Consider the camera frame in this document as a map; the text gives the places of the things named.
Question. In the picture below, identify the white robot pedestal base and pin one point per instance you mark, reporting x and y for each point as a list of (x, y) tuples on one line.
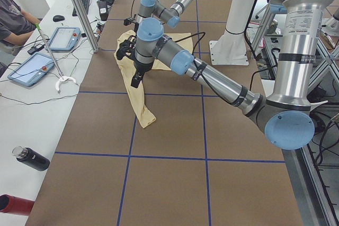
[(230, 49)]

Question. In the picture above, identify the black phone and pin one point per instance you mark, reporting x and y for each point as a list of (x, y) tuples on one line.
[(36, 48)]

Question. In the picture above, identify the black computer mouse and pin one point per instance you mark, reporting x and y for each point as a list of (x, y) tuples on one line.
[(58, 18)]

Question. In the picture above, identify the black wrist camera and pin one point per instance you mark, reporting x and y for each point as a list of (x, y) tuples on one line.
[(129, 21), (127, 48)]

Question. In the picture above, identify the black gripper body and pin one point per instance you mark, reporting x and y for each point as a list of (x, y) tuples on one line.
[(140, 68), (136, 27)]

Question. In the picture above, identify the white reacher grabber stick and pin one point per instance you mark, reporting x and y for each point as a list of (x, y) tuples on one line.
[(62, 77)]

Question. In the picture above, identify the seated person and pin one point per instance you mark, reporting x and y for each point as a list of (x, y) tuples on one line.
[(17, 25)]

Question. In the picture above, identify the black keyboard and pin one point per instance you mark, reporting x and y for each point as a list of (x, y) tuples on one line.
[(82, 3)]

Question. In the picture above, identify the far blue teach pendant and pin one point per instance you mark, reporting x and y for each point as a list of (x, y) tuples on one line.
[(64, 39)]

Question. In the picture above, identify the red cylinder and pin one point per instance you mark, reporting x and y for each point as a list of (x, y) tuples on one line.
[(15, 205)]

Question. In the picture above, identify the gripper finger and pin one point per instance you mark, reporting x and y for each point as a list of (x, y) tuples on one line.
[(133, 81), (139, 78)]

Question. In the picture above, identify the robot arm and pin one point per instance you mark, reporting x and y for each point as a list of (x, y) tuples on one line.
[(170, 16), (283, 117)]

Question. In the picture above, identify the black water bottle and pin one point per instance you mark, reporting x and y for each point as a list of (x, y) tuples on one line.
[(31, 158)]

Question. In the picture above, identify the aluminium frame post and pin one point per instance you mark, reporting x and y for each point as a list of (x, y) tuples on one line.
[(82, 15)]

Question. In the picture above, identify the blue teach pendant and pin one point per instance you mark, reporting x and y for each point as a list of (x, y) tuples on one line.
[(32, 70), (64, 39)]

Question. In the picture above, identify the near blue teach pendant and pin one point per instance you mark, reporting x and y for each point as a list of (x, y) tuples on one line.
[(32, 70)]

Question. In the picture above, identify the yellow long-sleeve shirt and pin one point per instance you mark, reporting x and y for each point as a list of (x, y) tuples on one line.
[(136, 95)]

